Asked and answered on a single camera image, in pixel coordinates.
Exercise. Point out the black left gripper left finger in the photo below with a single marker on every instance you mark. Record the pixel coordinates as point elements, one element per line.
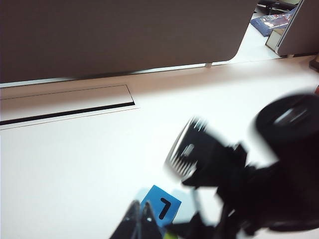
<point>125,227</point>

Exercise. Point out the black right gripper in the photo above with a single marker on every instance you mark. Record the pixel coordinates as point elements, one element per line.
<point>274,196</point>

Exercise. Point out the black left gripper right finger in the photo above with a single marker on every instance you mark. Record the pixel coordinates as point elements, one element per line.
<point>149,227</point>

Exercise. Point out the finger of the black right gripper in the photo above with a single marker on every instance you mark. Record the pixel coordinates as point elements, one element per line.
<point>197,226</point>

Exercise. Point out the blue letter block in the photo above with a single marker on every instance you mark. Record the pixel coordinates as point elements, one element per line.
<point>154,199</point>

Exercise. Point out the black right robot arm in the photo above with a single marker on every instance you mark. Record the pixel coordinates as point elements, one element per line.
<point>286,134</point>

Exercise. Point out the green letter block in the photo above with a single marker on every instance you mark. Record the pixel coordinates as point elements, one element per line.
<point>170,235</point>

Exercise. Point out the white cardboard box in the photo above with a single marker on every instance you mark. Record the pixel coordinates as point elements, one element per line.
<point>274,39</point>

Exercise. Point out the blue plastic bag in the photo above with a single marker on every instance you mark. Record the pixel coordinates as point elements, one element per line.
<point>264,22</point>

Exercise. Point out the wide grey desk divider panel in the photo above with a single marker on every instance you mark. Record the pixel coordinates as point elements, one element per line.
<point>112,37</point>

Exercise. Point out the narrow grey desk divider panel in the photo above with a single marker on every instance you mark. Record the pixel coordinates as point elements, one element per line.
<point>301,32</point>

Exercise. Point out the black office chair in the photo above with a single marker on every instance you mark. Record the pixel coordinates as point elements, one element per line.
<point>274,5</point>

